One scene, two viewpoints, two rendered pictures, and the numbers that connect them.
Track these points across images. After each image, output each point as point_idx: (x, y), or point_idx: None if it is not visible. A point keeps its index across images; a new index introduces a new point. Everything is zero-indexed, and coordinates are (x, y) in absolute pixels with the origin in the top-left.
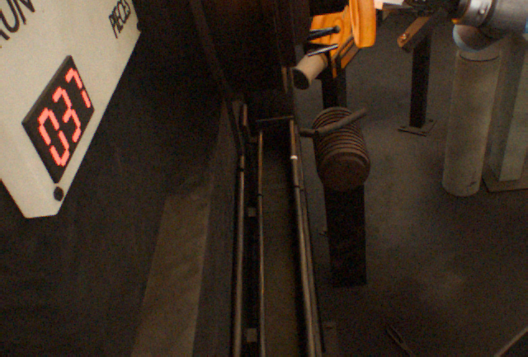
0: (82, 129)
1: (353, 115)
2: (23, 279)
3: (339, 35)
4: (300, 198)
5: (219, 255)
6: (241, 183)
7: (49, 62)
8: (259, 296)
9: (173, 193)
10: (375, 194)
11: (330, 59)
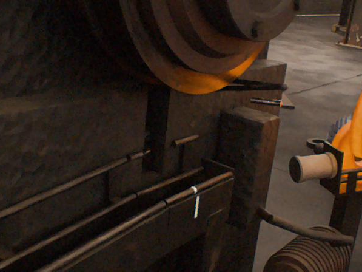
0: None
1: (332, 234)
2: None
3: None
4: (157, 209)
5: (10, 152)
6: (114, 162)
7: None
8: (43, 240)
9: (23, 98)
10: None
11: (339, 169)
